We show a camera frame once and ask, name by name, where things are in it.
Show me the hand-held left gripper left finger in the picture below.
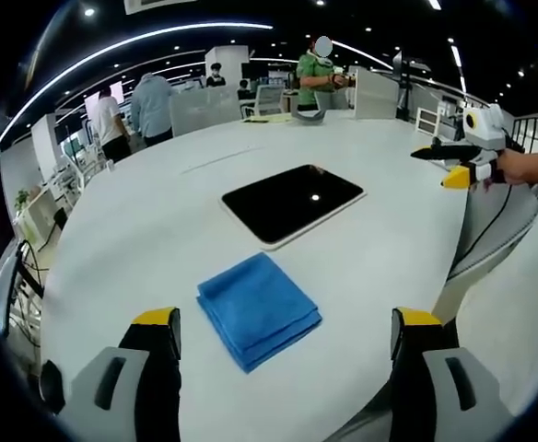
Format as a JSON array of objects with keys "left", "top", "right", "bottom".
[{"left": 64, "top": 307, "right": 183, "bottom": 442}]

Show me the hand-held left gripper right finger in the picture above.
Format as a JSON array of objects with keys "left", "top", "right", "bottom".
[{"left": 390, "top": 308, "right": 513, "bottom": 442}]

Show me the person's right hand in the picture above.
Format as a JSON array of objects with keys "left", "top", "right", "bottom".
[{"left": 492, "top": 149, "right": 538, "bottom": 187}]

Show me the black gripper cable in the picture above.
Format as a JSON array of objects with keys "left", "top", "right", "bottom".
[{"left": 461, "top": 172, "right": 515, "bottom": 260}]

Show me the black tablet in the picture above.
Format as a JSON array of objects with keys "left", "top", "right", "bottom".
[{"left": 220, "top": 163, "right": 368, "bottom": 250}]

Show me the white desk partition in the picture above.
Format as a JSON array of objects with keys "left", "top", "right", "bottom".
[{"left": 347, "top": 64, "right": 400, "bottom": 122}]

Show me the blue cleaning cloth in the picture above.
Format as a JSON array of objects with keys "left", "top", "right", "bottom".
[{"left": 196, "top": 251, "right": 323, "bottom": 375}]

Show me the frosted desk partition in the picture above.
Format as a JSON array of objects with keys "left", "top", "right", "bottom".
[{"left": 169, "top": 86, "right": 244, "bottom": 137}]

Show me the yellow paper sheet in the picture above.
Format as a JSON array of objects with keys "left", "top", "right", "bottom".
[{"left": 242, "top": 113, "right": 294, "bottom": 124}]

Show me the white office chair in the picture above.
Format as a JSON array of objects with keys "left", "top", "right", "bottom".
[{"left": 240, "top": 86, "right": 285, "bottom": 120}]

